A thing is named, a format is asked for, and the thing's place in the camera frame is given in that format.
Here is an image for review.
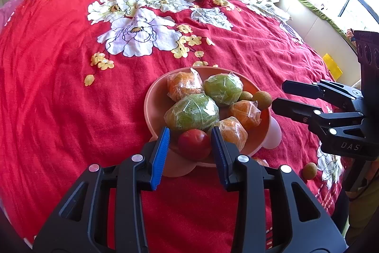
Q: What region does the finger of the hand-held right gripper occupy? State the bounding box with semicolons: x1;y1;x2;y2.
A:
282;79;364;107
271;97;364;135

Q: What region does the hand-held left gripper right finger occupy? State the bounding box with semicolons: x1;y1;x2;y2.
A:
211;126;347;253

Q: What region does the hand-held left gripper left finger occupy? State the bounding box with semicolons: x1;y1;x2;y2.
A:
32;127;171;253

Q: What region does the plastic orange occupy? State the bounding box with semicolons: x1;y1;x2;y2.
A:
252;156;270;167
229;100;262;131
167;68;203;102
207;117;248;153

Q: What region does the red tomato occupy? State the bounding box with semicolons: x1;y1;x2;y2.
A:
178;129;211;161

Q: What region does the orange plastic bowl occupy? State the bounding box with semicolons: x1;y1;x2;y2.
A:
144;66;281;178

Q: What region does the large green orange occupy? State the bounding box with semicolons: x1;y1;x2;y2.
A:
165;93;220;134

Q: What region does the small green orange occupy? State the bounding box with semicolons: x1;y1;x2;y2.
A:
203;73;244;107

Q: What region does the yellow box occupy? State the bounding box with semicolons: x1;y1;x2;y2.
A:
322;53;343;80

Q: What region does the beige panel green trim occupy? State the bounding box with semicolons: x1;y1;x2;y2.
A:
279;0;357;88

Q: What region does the red floral blanket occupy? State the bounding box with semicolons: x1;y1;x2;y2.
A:
0;0;353;253

